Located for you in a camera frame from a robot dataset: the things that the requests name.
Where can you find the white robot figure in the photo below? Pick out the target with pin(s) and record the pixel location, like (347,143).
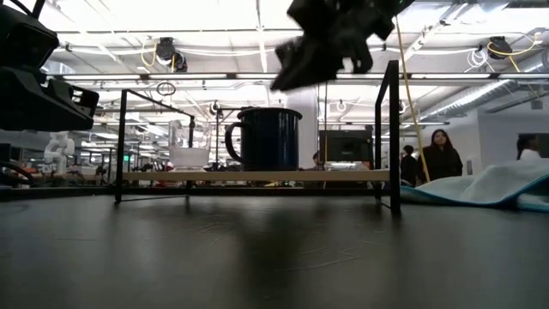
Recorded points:
(59,150)

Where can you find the black monitor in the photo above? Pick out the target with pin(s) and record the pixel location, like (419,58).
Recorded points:
(346,146)

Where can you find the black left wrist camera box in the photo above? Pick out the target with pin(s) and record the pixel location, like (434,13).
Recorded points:
(25,36)

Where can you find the wooden shelf with black frame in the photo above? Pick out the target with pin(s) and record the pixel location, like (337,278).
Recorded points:
(257,176)

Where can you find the light blue towel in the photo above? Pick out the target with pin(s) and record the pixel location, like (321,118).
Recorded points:
(484,184)

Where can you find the person in dark top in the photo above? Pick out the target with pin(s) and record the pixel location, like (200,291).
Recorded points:
(408,165)
(441,159)

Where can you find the person in white top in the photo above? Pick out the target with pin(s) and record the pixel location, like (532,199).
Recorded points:
(529,150)

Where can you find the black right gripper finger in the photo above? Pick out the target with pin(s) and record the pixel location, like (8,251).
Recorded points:
(306,64)
(361,56)

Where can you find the dark blue enamel mug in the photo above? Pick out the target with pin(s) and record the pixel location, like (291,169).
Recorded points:
(268,139)

